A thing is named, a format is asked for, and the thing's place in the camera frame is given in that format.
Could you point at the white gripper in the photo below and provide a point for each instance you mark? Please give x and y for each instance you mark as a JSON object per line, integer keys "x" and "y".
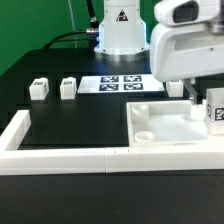
{"x": 188, "y": 41}

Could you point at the white square tabletop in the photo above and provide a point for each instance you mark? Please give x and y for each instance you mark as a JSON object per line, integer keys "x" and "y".
{"x": 168, "y": 123}

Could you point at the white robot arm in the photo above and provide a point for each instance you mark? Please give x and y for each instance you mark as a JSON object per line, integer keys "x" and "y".
{"x": 122, "y": 33}

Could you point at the white U-shaped obstacle fence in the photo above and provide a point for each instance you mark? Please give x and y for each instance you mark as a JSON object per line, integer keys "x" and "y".
{"x": 14, "y": 161}

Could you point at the white marker plate with tags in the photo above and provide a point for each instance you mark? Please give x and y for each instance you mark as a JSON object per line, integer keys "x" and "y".
{"x": 119, "y": 83}

